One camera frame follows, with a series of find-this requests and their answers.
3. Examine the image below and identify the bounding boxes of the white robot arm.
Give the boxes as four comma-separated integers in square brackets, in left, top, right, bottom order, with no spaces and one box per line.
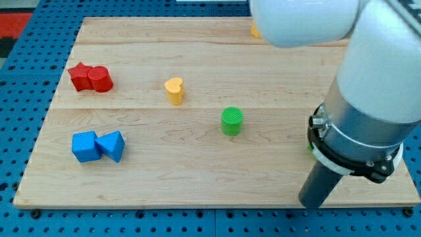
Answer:
[250,0,420,183]

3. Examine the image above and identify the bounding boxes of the yellow block at top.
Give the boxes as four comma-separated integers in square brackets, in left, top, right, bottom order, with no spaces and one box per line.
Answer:
[251,22,261,38]

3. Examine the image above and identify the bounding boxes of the red star block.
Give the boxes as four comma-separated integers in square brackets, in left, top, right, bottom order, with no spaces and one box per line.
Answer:
[68,62,93,92]

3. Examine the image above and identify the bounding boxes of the green cylinder block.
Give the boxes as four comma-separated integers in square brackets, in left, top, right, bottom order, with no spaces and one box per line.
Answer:
[221,107,243,136]

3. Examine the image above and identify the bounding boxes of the wooden board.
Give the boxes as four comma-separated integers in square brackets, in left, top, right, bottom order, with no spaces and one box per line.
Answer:
[12,16,421,210]

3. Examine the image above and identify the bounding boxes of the yellow heart block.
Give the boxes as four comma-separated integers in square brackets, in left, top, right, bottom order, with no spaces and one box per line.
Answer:
[164,78,184,105]

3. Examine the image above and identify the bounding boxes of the blue triangle block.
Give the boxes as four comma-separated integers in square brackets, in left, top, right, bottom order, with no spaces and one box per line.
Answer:
[95,131,126,163]

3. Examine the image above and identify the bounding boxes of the red cylinder block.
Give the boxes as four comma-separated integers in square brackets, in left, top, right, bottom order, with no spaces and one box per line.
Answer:
[87,66,113,93]

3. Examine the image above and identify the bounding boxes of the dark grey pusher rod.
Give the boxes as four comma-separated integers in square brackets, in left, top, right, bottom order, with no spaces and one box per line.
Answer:
[299,161,343,209]

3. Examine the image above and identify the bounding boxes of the blue cube block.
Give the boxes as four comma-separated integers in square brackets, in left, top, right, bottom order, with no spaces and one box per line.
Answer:
[72,131,101,163]

